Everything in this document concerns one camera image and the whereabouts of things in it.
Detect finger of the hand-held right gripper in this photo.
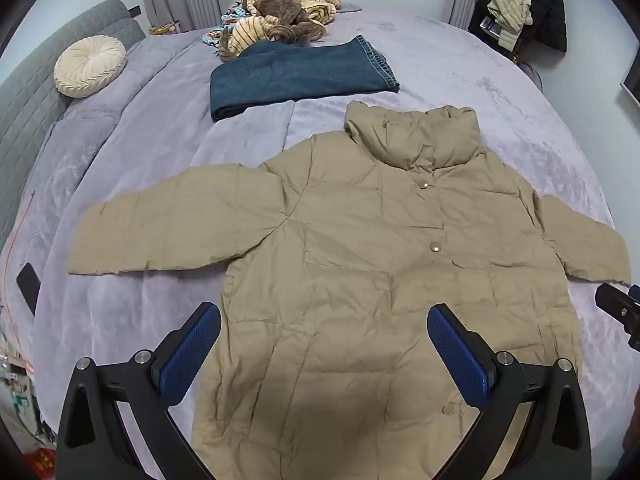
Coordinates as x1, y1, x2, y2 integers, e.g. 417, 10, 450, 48
594, 282, 640, 352

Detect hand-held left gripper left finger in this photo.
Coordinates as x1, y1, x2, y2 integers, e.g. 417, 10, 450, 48
56, 302, 221, 480

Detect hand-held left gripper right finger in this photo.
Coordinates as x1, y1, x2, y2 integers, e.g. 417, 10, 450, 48
426, 303, 592, 480

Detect khaki puffer jacket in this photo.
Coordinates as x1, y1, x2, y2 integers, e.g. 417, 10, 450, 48
67, 100, 632, 480

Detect pile of striped clothes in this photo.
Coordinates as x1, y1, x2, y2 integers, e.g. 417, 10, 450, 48
220, 0, 341, 56

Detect black smartphone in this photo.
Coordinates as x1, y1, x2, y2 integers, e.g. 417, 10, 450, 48
16, 262, 42, 317

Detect white power strip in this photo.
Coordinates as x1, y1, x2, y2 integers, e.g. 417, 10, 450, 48
0, 350, 36, 441

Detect red floor mat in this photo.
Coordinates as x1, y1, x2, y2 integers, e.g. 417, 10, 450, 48
25, 447, 56, 471

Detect purple fleece blanket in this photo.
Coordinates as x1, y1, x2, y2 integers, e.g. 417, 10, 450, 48
0, 7, 640, 480

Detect grey quilted headboard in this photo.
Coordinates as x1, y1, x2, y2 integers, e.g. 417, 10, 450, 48
0, 0, 147, 251

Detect folded blue jeans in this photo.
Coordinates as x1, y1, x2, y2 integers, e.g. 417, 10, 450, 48
210, 35, 401, 123

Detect round cream pillow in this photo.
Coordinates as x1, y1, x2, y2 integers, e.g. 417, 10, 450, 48
53, 35, 127, 99

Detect black hanging coat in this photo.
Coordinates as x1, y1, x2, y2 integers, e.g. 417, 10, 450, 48
467, 0, 568, 53

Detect beige hanging puffer vest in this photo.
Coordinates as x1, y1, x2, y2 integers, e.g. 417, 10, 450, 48
487, 0, 535, 52

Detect colourful printed cloth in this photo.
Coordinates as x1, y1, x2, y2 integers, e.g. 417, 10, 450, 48
202, 2, 251, 58

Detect brown plush garment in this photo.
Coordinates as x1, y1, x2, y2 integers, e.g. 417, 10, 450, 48
247, 0, 328, 43

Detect orange cable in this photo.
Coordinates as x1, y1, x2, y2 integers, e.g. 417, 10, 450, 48
0, 191, 37, 361

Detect wall-mounted monitor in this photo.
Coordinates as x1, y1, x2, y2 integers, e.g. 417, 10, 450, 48
620, 47, 640, 106

